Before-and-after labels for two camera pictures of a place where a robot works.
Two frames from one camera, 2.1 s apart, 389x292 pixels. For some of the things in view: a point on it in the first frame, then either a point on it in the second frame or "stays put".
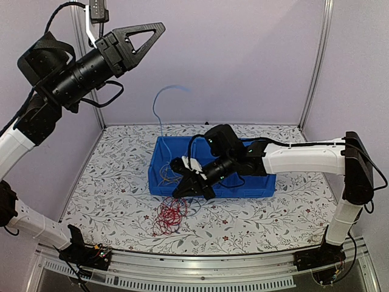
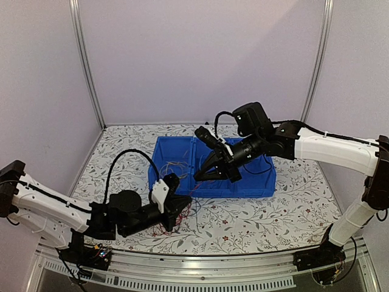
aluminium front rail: (274, 271) stays put
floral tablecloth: (113, 209) stays put
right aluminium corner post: (327, 22) stays put
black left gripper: (123, 55) → (174, 206)
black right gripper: (185, 188) → (220, 172)
